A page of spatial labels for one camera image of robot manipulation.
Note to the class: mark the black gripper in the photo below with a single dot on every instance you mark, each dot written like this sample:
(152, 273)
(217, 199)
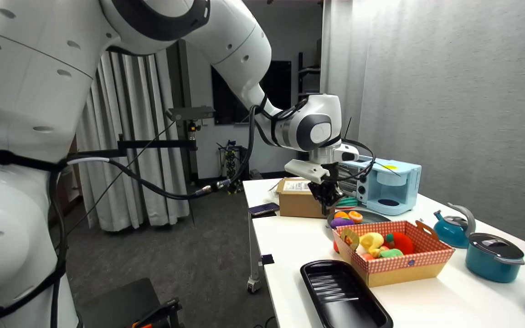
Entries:
(327, 190)

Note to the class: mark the red checked basket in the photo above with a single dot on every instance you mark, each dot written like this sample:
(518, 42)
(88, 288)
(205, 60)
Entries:
(396, 270)

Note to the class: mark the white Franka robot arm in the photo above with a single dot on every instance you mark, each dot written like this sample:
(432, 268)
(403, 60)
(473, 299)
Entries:
(31, 91)

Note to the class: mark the purple plush toy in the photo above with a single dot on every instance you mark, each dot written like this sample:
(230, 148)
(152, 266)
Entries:
(339, 222)

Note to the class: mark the kiwi slice plush toy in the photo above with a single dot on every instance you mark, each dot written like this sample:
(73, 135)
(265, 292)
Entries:
(350, 237)

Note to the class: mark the yellow plush toy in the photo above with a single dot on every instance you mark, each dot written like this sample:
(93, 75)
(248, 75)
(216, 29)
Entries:
(370, 242)

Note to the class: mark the green plush toy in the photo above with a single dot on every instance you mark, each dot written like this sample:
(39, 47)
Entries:
(391, 253)

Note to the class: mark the large red plush toy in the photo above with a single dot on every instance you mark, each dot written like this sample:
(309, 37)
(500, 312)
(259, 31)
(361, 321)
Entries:
(405, 242)

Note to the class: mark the whole orange toy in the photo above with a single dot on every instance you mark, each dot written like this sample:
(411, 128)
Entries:
(341, 215)

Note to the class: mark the small green toy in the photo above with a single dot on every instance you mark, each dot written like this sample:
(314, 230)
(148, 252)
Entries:
(349, 201)

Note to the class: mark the orange half toy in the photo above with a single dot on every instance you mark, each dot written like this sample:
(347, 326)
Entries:
(356, 215)

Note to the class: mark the cardboard box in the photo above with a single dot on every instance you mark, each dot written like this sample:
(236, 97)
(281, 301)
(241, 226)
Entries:
(296, 202)

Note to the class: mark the gray round plate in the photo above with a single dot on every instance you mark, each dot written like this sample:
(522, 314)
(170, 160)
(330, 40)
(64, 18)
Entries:
(374, 215)

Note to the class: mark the dark rectangular device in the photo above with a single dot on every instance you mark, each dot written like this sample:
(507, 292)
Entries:
(263, 210)

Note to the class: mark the blue toy oven coffee maker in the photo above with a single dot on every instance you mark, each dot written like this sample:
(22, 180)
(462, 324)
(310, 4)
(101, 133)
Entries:
(396, 188)

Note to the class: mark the table leg with caster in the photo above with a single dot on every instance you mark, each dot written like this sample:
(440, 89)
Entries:
(254, 266)

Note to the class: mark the black plastic tray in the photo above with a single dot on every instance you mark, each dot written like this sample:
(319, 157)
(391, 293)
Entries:
(341, 303)

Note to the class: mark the small black floor device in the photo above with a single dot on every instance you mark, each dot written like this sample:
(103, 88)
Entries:
(230, 164)

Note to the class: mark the teal toy kettle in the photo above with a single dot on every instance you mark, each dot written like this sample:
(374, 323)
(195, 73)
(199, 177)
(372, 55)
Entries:
(451, 230)

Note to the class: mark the black monitor screen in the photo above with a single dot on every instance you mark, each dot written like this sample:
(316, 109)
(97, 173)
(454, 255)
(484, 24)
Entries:
(232, 97)

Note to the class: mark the teal bowl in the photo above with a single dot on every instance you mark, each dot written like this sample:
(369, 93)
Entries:
(491, 264)

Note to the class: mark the black tripod stand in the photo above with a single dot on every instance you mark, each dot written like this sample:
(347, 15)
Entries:
(154, 144)

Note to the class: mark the white pleated curtain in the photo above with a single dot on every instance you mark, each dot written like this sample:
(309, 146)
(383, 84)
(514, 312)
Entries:
(128, 193)

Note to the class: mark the black flat box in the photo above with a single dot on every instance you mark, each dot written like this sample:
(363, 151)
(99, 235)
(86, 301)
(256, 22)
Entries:
(117, 303)

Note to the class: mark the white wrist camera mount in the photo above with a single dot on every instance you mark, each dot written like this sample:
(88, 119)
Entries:
(305, 168)

